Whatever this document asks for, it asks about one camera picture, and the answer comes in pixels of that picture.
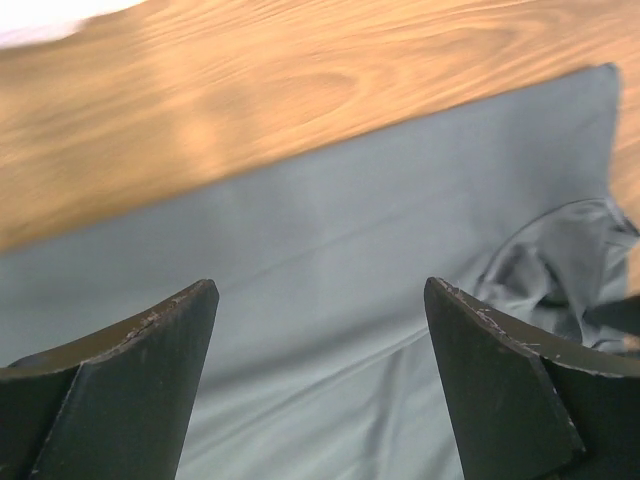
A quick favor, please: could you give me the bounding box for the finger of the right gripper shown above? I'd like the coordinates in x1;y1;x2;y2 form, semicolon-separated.
592;295;640;335

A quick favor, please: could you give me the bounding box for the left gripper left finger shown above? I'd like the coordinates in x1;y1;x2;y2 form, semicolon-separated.
1;280;219;480

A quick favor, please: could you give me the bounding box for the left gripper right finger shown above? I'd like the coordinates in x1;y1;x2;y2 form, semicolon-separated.
424;277;639;479

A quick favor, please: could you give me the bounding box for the grey t shirt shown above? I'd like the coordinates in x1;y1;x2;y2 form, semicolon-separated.
1;63;639;479

